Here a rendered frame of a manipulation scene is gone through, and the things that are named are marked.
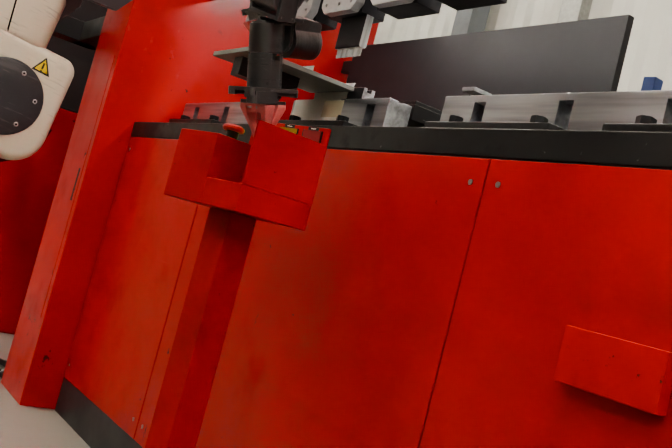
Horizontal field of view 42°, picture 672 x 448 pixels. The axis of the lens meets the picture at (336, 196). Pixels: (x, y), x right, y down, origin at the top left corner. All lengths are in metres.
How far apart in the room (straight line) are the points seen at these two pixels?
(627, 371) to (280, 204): 0.65
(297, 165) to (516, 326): 0.48
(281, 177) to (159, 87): 1.33
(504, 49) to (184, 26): 0.98
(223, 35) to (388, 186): 1.43
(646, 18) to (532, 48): 4.73
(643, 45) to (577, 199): 5.79
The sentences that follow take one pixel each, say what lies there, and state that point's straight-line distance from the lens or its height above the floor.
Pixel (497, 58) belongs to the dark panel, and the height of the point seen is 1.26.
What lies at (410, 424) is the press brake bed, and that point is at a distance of 1.35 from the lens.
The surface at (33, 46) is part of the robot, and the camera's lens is 1.28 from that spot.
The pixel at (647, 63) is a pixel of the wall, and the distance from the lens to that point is 6.87.
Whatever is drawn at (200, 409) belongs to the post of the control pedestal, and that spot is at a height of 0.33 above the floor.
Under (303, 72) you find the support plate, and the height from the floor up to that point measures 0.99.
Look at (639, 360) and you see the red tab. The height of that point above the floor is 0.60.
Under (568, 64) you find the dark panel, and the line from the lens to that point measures 2.23.
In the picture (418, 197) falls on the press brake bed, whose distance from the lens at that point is 1.43.
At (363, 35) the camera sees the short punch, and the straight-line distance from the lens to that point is 2.00.
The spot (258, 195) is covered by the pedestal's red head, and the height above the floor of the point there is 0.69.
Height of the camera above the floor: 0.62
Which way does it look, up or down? 4 degrees up
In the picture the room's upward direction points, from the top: 15 degrees clockwise
